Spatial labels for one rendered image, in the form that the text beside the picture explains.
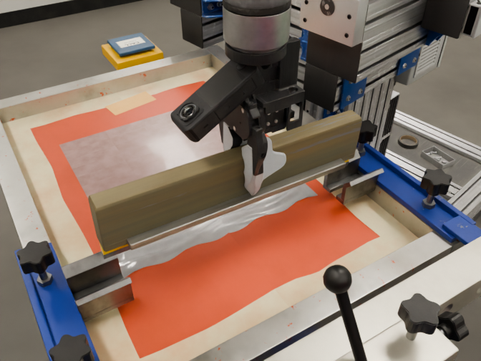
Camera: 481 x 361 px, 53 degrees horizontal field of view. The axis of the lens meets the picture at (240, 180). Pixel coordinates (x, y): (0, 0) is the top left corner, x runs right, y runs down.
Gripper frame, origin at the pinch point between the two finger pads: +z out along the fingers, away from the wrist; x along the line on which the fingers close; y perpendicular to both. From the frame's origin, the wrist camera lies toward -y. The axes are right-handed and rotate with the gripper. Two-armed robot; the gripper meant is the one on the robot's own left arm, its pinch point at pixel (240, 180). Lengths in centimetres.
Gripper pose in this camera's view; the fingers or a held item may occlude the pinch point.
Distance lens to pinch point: 67.9
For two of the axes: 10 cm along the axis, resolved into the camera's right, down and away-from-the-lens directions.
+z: 0.0, 7.6, 6.4
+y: 8.6, -3.3, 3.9
